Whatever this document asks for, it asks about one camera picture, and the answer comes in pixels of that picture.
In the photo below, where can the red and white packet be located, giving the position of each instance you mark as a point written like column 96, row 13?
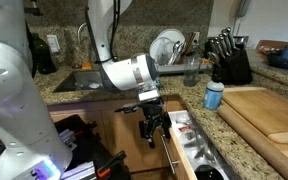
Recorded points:
column 185, row 129

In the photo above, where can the dark green glass bottle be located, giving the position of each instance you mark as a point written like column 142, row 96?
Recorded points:
column 43, row 53

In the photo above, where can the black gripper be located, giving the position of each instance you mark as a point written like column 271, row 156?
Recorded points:
column 152, row 111

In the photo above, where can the orange sponge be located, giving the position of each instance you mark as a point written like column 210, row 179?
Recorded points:
column 86, row 66

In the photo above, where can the steel dish rack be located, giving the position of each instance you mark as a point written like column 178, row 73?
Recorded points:
column 180, row 68

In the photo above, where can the teal scrub brush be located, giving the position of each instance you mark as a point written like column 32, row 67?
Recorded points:
column 159, row 84

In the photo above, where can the steel gooseneck faucet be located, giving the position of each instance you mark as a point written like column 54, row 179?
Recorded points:
column 81, row 30

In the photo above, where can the wooden cooking utensils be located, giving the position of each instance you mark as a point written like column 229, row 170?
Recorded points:
column 188, row 45

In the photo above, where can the blue spray bottle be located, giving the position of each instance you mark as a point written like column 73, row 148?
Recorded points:
column 213, row 95

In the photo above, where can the wide wooden cabinet door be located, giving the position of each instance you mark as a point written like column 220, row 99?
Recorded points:
column 124, row 140

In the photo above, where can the steel kitchen sink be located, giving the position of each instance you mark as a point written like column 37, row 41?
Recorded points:
column 80, row 81

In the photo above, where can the orange and black clamp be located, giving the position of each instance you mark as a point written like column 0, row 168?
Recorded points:
column 110, row 163

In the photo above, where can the steel serving spoons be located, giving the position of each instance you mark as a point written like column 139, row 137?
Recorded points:
column 176, row 50

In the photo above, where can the large white plate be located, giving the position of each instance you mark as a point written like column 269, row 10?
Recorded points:
column 174, row 34

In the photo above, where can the black knife block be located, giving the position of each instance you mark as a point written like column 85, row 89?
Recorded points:
column 239, row 68

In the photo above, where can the steel spoons bundle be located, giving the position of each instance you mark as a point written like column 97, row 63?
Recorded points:
column 203, row 152

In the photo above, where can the large wooden cutting board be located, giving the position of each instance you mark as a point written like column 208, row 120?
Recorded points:
column 267, row 108

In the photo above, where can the white cutlery tray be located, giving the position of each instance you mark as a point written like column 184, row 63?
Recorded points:
column 197, row 140

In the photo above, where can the wooden tray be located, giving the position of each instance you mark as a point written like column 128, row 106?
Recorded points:
column 270, row 44

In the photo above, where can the clear drinking glass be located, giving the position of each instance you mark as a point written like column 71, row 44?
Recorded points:
column 192, row 71

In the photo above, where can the dark blue bowl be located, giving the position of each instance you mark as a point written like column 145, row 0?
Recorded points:
column 284, row 60

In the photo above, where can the short aluminium extrusion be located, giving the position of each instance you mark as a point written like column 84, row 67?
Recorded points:
column 67, row 138

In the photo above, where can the long aluminium extrusion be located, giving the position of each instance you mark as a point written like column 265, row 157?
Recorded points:
column 80, row 171

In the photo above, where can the white wall outlet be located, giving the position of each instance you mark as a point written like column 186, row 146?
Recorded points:
column 53, row 43

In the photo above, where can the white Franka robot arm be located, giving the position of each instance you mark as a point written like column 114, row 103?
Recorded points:
column 14, row 100

